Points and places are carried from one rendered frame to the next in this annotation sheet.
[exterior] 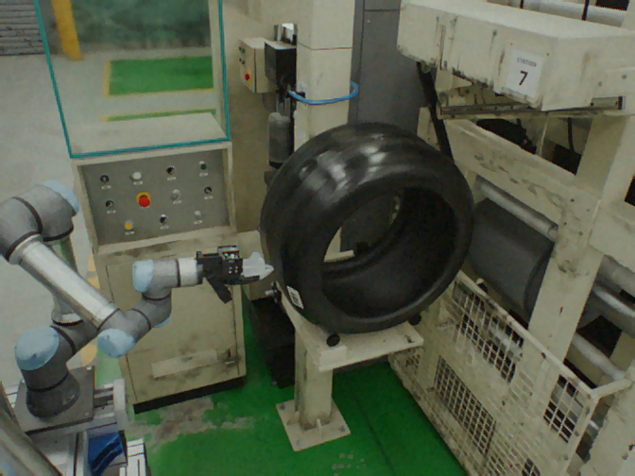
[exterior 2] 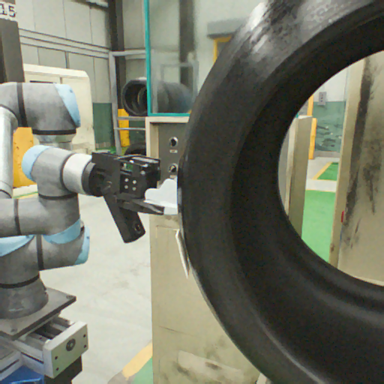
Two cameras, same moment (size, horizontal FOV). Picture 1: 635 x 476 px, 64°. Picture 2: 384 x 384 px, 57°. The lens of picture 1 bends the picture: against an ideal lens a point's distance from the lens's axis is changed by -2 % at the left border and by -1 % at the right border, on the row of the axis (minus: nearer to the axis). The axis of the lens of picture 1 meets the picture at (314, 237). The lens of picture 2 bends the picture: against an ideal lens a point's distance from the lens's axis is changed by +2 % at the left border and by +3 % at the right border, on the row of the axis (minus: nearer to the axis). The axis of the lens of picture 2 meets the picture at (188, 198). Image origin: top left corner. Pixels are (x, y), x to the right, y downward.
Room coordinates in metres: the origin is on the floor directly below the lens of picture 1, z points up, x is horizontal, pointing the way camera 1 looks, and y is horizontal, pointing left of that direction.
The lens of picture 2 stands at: (0.77, -0.29, 1.31)
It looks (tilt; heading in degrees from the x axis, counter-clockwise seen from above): 15 degrees down; 48
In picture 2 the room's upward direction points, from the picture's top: straight up
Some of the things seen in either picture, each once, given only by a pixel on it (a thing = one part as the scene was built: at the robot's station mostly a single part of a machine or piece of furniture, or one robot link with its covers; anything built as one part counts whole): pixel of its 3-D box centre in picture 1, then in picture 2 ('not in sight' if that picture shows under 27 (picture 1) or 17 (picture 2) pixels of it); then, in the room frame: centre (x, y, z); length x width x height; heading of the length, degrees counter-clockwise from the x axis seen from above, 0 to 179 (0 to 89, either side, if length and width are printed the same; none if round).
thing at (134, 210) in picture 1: (167, 271); (226, 265); (1.84, 0.64, 0.63); 0.56 x 0.41 x 1.27; 112
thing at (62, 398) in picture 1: (50, 385); (19, 289); (1.05, 0.77, 0.77); 0.15 x 0.15 x 0.10
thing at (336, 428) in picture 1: (312, 416); not in sight; (1.58, -0.01, 0.02); 0.27 x 0.27 x 0.04; 22
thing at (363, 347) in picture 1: (349, 320); not in sight; (1.35, -0.13, 0.80); 0.37 x 0.36 x 0.02; 112
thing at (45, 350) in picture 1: (42, 354); (18, 253); (1.05, 0.77, 0.88); 0.13 x 0.12 x 0.14; 158
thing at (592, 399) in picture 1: (461, 372); not in sight; (1.26, -0.52, 0.65); 0.90 x 0.02 x 0.70; 22
